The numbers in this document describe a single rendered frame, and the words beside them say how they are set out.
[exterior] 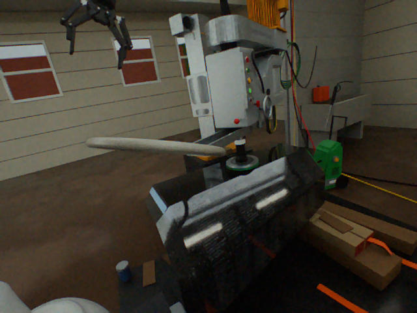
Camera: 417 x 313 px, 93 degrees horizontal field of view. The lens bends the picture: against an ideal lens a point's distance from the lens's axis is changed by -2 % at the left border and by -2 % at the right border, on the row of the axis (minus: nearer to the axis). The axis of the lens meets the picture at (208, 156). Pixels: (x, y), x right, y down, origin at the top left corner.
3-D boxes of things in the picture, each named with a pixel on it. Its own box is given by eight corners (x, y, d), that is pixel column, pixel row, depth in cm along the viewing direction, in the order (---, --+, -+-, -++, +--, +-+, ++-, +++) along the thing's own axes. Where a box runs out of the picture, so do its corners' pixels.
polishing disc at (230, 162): (255, 154, 146) (255, 153, 146) (261, 165, 126) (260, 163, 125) (225, 158, 148) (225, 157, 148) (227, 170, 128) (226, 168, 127)
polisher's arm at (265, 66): (263, 113, 195) (258, 58, 180) (288, 111, 182) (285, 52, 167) (227, 134, 139) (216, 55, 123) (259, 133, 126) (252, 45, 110)
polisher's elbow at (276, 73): (254, 96, 174) (252, 71, 168) (262, 93, 188) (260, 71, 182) (277, 93, 163) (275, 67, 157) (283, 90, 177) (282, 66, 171)
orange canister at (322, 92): (309, 104, 393) (309, 86, 382) (324, 100, 414) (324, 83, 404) (320, 104, 374) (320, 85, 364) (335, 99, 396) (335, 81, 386)
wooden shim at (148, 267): (143, 264, 183) (143, 263, 183) (154, 261, 185) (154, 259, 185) (143, 287, 160) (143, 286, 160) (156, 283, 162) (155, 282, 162)
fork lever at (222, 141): (240, 126, 154) (240, 120, 153) (265, 126, 144) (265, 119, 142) (181, 155, 101) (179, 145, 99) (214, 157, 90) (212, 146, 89)
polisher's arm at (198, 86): (185, 105, 210) (180, 80, 203) (204, 101, 236) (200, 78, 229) (253, 97, 168) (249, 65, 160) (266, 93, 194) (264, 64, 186)
